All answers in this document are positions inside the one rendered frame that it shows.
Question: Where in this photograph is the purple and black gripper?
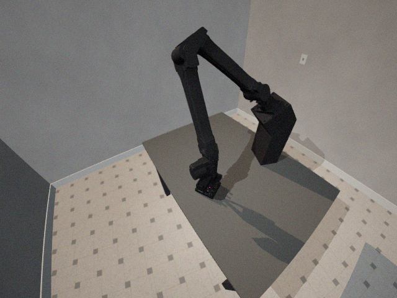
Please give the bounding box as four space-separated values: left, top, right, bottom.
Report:
208 173 222 188

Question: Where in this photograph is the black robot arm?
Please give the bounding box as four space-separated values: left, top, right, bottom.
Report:
171 27 282 192

